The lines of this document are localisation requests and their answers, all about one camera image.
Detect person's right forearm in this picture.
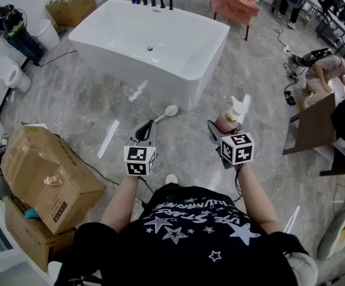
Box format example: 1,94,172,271
236,163,283,235

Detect pink armchair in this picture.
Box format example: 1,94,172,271
209,0,261,42

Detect black cloth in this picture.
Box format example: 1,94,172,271
330,100,345,141

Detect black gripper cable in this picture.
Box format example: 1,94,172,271
234,164,245,203
138,176,156,195

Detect black star print t-shirt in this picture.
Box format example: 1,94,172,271
54,185,319,286

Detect small clear bottle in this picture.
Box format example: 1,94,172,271
43,175,63,188

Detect open cardboard box with clutter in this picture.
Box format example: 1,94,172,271
45,0,98,28

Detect teal cloth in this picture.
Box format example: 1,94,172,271
24,208,40,221

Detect pink pump soap bottle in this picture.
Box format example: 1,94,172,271
215,95,245,134

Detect grey cushion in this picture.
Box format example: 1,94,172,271
318,207,345,260

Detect dark brown wooden board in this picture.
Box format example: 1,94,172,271
282,92,337,156

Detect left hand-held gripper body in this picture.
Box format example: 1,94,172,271
123,138,157,177

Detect person's left forearm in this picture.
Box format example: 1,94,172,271
100,176,141,235

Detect white bathtub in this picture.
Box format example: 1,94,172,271
67,0,231,111

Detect black equipment bag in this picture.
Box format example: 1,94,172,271
292,47,334,69

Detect white long-handled ladle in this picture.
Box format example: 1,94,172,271
154,104,179,125

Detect white waste bin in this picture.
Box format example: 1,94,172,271
30,18,61,51

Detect large taped cardboard box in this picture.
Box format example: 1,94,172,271
0,123,106,235

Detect white flat strip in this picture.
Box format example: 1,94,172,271
283,205,301,234
97,120,120,160

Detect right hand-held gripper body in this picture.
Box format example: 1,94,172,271
213,132,256,170

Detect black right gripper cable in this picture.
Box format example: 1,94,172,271
234,164,245,203

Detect low cardboard box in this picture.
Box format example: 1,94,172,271
4,197,76,273

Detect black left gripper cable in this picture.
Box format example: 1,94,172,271
138,176,156,195

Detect white toilet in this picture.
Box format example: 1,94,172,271
0,55,32,94

